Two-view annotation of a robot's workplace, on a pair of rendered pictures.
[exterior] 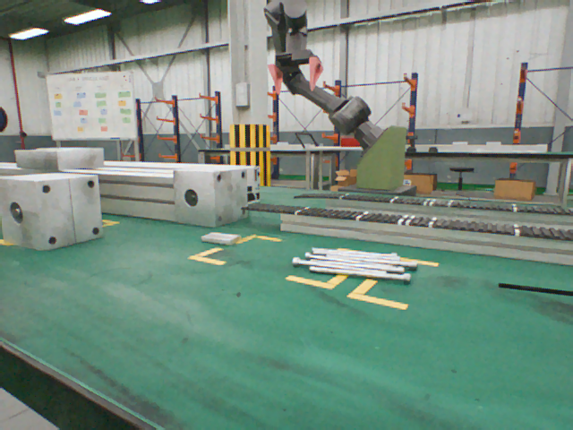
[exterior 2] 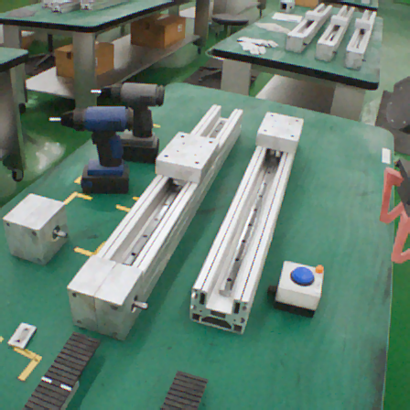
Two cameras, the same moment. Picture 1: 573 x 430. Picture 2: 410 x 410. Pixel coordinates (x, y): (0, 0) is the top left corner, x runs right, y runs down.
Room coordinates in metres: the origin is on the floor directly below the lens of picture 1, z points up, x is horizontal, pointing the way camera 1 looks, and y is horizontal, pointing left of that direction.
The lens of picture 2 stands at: (0.72, -0.42, 1.41)
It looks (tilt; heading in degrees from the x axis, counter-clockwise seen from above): 34 degrees down; 76
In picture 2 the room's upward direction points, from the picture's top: 5 degrees clockwise
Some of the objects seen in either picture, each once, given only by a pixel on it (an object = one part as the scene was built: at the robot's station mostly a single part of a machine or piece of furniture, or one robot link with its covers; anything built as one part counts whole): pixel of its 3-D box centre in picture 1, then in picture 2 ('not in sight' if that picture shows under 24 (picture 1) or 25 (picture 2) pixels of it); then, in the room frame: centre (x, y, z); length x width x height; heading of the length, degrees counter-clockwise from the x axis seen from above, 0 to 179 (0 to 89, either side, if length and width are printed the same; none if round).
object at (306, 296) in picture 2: not in sight; (294, 287); (1.05, 0.14, 0.81); 0.10 x 0.08 x 0.06; 152
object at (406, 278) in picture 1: (357, 273); not in sight; (0.39, -0.08, 0.78); 0.11 x 0.01 x 0.01; 69
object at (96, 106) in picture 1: (96, 138); not in sight; (6.17, 3.01, 0.97); 1.51 x 0.50 x 1.95; 78
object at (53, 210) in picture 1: (59, 207); (41, 230); (0.57, 0.34, 0.83); 0.11 x 0.10 x 0.10; 152
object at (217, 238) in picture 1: (221, 238); (22, 336); (0.55, 0.10, 0.78); 0.05 x 0.03 x 0.01; 66
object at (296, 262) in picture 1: (337, 267); not in sight; (0.41, -0.06, 0.78); 0.11 x 0.01 x 0.01; 69
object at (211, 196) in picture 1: (216, 193); (113, 299); (0.71, 0.13, 0.83); 0.12 x 0.09 x 0.10; 152
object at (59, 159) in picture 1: (60, 164); (188, 161); (0.91, 0.53, 0.87); 0.16 x 0.11 x 0.07; 62
